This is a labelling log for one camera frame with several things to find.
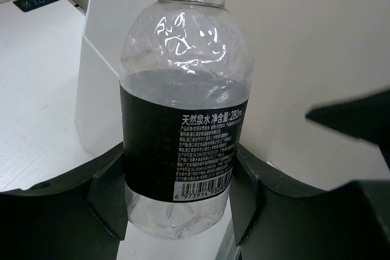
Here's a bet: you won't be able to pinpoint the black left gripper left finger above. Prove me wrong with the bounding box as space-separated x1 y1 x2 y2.
1 144 127 259

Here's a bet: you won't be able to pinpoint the black label water bottle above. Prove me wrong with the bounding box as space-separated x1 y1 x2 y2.
119 0 254 240

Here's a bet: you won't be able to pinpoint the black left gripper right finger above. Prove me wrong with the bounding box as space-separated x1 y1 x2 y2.
230 146 389 259

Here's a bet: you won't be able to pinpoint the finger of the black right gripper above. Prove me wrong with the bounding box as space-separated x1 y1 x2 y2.
305 88 389 146

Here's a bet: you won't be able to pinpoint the dark table corner label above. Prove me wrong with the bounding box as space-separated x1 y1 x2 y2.
13 0 61 12

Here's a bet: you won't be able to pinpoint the white octagonal bin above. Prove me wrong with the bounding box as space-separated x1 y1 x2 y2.
75 0 156 156

